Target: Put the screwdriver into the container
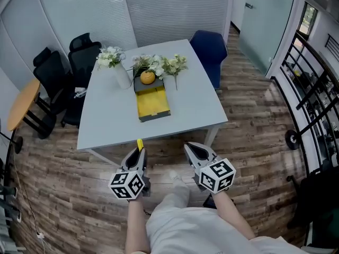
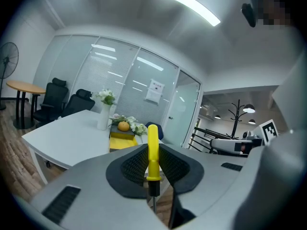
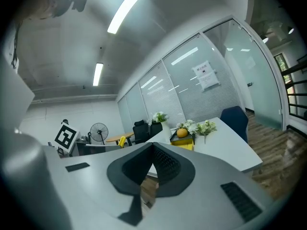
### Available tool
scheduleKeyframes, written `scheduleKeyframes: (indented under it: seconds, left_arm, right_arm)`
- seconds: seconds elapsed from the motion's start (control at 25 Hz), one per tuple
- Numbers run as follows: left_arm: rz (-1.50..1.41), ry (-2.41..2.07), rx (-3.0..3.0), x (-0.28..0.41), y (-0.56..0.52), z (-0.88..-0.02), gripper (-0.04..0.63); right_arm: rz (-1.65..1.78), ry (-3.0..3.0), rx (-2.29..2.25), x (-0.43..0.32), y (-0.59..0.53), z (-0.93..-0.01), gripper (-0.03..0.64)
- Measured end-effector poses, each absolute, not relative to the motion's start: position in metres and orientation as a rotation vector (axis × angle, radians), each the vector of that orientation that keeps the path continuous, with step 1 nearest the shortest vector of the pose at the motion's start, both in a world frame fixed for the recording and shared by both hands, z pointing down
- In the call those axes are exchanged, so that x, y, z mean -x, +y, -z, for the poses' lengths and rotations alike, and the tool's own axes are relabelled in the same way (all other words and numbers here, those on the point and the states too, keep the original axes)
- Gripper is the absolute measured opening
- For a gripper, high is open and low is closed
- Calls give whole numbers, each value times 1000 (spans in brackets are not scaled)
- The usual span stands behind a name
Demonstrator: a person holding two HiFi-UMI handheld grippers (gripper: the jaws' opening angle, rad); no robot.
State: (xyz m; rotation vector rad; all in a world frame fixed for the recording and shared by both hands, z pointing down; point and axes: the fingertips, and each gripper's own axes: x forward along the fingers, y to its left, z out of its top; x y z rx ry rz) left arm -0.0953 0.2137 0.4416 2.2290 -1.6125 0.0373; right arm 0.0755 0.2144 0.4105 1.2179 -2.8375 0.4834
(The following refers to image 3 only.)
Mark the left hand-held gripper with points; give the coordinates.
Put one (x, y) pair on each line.
(66, 136)

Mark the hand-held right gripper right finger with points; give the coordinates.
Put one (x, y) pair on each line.
(172, 171)

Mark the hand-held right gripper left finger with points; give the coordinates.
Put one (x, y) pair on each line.
(129, 171)

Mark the yellow translucent tray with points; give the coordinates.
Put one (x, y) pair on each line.
(183, 144)

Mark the dark grey tray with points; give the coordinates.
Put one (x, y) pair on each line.
(175, 138)

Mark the black standing fan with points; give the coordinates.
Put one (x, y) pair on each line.
(98, 130)

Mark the round wooden side table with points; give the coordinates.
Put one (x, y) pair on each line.
(120, 135)

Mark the orange pumpkin-shaped jar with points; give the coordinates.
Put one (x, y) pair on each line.
(182, 132)

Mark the white ceramic vase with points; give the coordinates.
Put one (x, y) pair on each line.
(166, 132)

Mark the black mesh office chair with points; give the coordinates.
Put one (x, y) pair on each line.
(156, 129)
(141, 130)

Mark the white and green flower bouquet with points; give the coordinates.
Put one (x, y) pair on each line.
(189, 126)

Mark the pale yellow flower bouquet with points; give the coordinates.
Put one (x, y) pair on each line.
(206, 128)

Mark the white and blue flower bouquet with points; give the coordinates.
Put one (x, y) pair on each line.
(159, 117)

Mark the ceiling light strip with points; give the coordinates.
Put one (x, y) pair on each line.
(128, 8)
(98, 73)

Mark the blue upholstered chair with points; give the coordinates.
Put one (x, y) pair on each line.
(235, 122)

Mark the white paper notice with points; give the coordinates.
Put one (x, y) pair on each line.
(206, 75)

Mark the person's white shirt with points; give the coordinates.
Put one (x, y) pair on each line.
(12, 97)

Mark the frosted glass door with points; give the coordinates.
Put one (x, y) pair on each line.
(254, 80)

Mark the black metal railing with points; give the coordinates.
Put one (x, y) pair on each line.
(296, 95)

